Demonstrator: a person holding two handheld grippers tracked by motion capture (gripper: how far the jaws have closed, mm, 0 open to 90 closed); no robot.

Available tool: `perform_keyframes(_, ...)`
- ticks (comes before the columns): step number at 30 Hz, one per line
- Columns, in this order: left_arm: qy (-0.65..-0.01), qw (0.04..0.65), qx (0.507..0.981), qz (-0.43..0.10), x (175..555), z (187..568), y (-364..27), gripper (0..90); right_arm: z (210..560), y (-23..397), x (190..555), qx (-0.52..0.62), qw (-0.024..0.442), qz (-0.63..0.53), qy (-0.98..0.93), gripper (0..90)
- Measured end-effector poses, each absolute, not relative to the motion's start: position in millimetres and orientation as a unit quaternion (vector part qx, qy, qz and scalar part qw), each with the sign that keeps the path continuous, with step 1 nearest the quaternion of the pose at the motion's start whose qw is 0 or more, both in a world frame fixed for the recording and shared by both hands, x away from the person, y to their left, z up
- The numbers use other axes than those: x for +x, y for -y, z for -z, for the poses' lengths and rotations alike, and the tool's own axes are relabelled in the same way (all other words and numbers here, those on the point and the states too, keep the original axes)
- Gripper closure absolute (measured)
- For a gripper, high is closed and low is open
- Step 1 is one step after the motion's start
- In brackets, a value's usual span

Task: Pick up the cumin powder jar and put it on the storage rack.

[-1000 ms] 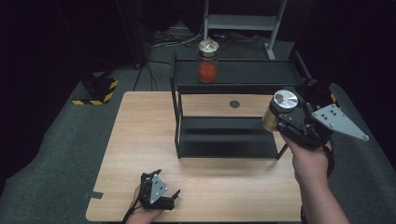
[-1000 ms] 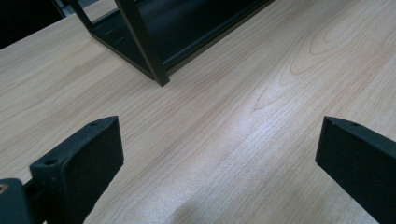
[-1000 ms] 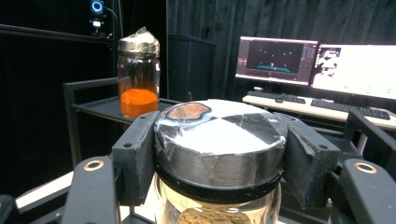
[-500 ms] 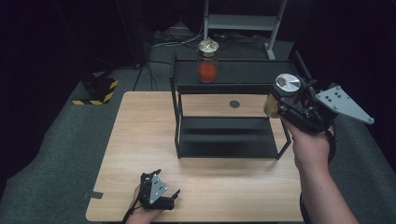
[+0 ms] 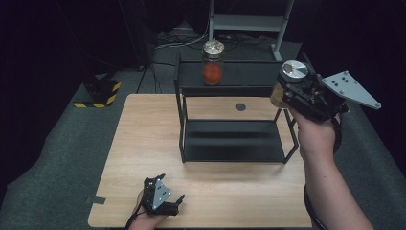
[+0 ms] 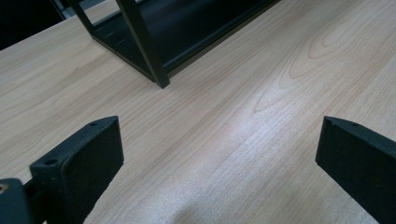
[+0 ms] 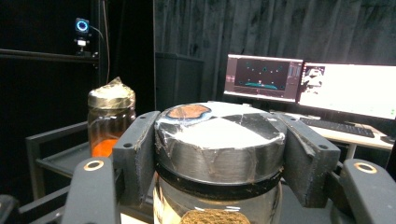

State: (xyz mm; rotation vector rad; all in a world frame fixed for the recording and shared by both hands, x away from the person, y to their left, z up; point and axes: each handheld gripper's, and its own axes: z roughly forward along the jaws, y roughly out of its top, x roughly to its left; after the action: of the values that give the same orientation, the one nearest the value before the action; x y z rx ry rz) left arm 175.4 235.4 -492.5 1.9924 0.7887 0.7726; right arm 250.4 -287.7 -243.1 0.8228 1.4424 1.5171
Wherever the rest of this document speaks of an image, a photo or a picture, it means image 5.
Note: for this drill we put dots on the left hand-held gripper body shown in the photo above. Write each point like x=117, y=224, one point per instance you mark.
x=158, y=198

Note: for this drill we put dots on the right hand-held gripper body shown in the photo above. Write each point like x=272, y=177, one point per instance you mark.
x=348, y=87

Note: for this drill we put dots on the glass jar with silver lid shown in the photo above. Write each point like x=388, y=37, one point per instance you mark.
x=294, y=68

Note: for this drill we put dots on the glass jar with red filling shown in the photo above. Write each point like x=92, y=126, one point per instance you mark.
x=212, y=68

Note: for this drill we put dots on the black two-tier metal rack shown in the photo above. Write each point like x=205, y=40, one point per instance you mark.
x=234, y=145

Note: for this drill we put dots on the person's left hand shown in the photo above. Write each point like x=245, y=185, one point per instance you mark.
x=145, y=220

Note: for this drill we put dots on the person's right hand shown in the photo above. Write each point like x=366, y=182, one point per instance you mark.
x=316, y=137

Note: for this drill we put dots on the round dark table grommet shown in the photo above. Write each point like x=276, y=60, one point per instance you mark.
x=240, y=107

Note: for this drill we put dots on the dark tape strip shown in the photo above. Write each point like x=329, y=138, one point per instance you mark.
x=95, y=200

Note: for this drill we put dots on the grey metal stand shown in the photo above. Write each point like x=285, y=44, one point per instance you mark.
x=249, y=22

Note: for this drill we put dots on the yellow black striped floor block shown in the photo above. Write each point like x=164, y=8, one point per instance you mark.
x=102, y=92

